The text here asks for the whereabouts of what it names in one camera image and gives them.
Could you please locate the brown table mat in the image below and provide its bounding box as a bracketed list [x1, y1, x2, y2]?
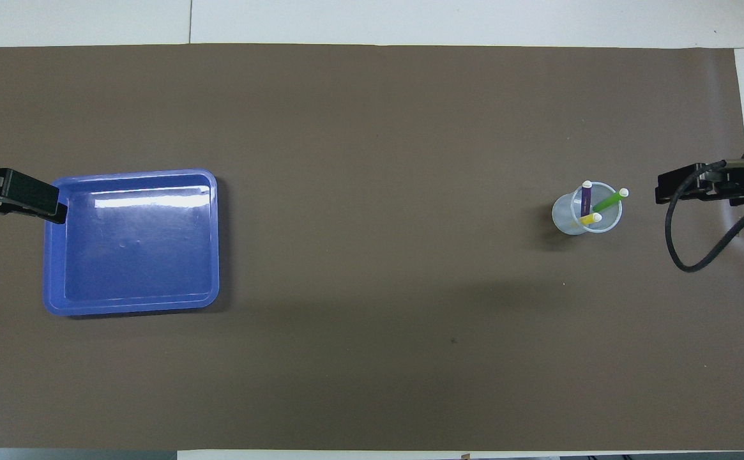
[0, 43, 744, 451]

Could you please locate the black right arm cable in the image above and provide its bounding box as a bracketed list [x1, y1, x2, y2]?
[664, 158, 744, 273]

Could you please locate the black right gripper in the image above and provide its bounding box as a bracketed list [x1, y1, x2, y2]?
[656, 163, 744, 206]

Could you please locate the blue plastic tray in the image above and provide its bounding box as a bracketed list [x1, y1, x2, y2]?
[43, 168, 220, 317]

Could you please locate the green pen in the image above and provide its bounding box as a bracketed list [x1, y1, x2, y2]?
[592, 188, 630, 213]

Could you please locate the translucent plastic cup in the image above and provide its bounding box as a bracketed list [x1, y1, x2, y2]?
[550, 181, 623, 236]

